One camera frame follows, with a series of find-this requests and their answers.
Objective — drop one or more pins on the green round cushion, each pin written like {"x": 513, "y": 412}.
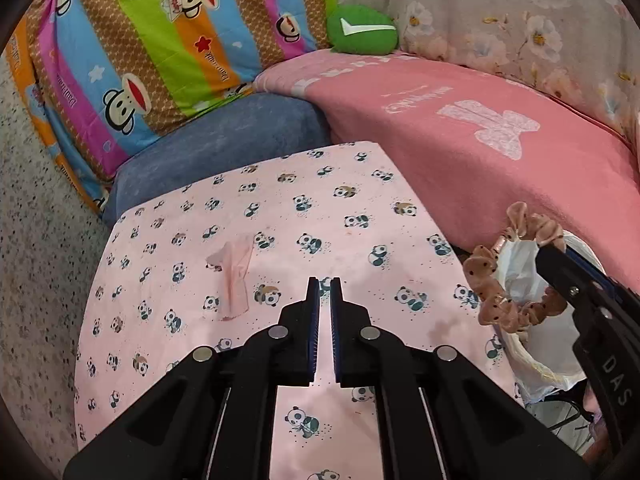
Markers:
{"x": 362, "y": 30}

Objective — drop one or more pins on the blue sofa cushion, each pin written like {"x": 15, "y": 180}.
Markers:
{"x": 225, "y": 135}

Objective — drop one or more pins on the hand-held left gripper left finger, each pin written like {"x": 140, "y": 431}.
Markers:
{"x": 304, "y": 340}

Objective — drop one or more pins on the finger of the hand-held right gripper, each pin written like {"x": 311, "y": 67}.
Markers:
{"x": 570, "y": 295}
{"x": 597, "y": 280}

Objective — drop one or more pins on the pink blanket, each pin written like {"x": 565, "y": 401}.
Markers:
{"x": 450, "y": 170}

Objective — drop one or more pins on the grey floral cloth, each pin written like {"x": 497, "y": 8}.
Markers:
{"x": 500, "y": 10}

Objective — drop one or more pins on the colourful monkey print pillow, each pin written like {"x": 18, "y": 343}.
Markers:
{"x": 150, "y": 35}

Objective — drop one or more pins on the bin with white bag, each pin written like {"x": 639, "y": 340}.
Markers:
{"x": 520, "y": 260}

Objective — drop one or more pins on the pink panda print tablecloth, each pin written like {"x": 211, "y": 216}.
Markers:
{"x": 350, "y": 185}

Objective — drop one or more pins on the beige polka dot scrunchie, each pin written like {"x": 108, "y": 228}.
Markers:
{"x": 487, "y": 305}

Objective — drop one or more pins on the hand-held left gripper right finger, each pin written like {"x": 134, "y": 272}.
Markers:
{"x": 347, "y": 340}

